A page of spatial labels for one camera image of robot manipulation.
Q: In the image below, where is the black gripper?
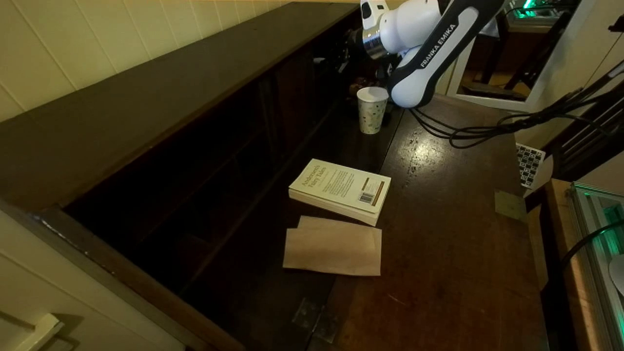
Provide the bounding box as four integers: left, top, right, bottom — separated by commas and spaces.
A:
321, 28, 378, 83

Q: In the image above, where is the white paper cup with dots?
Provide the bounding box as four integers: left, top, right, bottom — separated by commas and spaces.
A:
354, 85, 391, 137

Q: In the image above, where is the small brown object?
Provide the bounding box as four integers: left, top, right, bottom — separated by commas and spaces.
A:
346, 77, 366, 100

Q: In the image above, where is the white paperback book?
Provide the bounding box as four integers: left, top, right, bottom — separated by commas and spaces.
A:
286, 157, 393, 229

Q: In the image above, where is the brown paper envelope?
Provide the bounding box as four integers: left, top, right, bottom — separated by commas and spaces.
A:
280, 223, 383, 280
296, 215, 383, 231

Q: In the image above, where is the black and white checkerboard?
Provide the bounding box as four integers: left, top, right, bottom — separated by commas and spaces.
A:
514, 141, 555, 200

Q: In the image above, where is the tan sticky note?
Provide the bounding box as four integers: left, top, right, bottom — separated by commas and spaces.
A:
493, 190, 528, 225

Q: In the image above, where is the dark wooden secretary desk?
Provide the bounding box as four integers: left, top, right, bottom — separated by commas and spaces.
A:
0, 0, 555, 351

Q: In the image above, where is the light wooden side table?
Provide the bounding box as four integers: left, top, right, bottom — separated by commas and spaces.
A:
543, 178, 624, 351

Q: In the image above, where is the white wooden trim piece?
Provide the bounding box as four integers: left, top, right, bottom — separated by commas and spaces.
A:
0, 311, 64, 351

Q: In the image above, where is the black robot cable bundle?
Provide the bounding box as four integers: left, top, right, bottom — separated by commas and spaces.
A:
407, 65, 624, 151

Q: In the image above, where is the dark slanted frame bar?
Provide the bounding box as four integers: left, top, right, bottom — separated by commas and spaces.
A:
543, 85, 624, 184

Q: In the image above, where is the black device cable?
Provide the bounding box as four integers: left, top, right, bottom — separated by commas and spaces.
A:
559, 219, 624, 264

